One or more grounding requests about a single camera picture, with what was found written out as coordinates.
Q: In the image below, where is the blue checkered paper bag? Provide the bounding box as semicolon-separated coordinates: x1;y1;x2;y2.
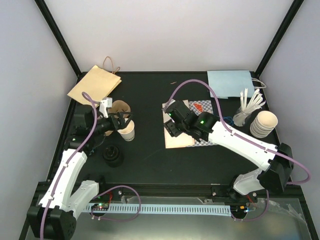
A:
162;100;216;149

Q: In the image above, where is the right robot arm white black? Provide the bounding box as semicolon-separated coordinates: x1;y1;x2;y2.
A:
162;100;294;202

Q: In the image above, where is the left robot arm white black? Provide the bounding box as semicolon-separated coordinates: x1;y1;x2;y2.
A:
27;110;133;240

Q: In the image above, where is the white paper coffee cup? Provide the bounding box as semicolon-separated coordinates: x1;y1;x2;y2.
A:
117;120;135;142

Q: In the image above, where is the brown cardboard cup carrier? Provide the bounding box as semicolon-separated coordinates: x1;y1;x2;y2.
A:
104;100;131;137

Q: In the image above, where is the stack of black lids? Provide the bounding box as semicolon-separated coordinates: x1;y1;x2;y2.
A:
102;144;124;168

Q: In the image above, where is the brown kraft paper bag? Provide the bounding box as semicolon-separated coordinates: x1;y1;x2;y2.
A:
67;65;122;105

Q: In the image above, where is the light blue paper bag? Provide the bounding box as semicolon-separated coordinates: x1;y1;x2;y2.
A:
207;70;257;99

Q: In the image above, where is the stack of paper cups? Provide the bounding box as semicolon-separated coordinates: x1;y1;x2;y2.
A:
250;110;278;139

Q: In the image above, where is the small electronics board left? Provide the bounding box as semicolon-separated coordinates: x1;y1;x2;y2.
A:
91;203;110;212

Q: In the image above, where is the small electronics board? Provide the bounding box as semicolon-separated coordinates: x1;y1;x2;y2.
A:
91;203;110;212
230;205;257;214

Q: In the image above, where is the small electronics board right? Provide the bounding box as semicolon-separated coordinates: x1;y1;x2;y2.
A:
230;205;257;214

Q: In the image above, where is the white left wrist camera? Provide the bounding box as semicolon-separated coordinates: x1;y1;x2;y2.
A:
99;97;113;119

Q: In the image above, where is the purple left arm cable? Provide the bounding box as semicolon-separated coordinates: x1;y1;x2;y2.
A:
39;91;101;240

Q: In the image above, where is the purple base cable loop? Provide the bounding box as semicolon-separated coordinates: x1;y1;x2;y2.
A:
90;184;142;222

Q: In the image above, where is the light blue slotted cable duct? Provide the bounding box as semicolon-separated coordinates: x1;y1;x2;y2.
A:
83;203;232;217

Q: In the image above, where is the left black frame post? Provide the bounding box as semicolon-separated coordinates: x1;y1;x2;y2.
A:
34;0;82;78

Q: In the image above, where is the black frame post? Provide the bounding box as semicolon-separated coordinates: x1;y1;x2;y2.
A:
34;0;82;78
255;0;304;77

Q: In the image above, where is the right black frame post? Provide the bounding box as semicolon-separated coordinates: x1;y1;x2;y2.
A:
255;0;304;77

